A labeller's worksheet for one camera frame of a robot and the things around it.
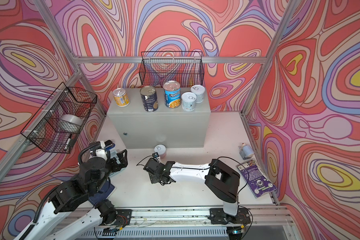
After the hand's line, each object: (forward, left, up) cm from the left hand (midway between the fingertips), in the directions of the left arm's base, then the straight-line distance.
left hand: (121, 152), depth 67 cm
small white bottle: (+12, -67, -20) cm, 71 cm away
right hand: (-2, -15, -24) cm, 28 cm away
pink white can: (+14, -15, -21) cm, 30 cm away
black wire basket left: (+14, +35, +3) cm, 37 cm away
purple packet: (-6, -70, -24) cm, 75 cm away
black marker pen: (+6, +28, -1) cm, 29 cm away
